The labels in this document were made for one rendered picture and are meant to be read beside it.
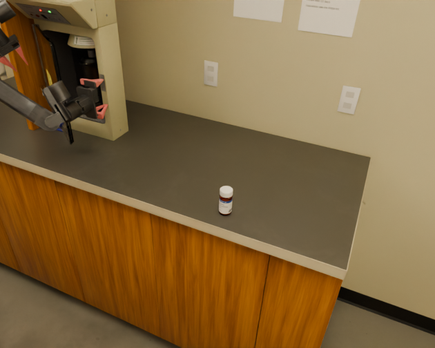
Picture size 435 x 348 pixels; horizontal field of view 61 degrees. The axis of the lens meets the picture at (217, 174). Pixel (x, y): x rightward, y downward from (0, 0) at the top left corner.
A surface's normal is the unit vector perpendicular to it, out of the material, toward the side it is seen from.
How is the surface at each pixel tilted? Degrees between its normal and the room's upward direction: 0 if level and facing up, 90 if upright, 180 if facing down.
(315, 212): 0
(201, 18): 90
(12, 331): 0
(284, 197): 0
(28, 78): 90
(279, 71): 90
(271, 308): 90
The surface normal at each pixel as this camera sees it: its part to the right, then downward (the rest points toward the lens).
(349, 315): 0.04, -0.83
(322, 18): -0.41, 0.50
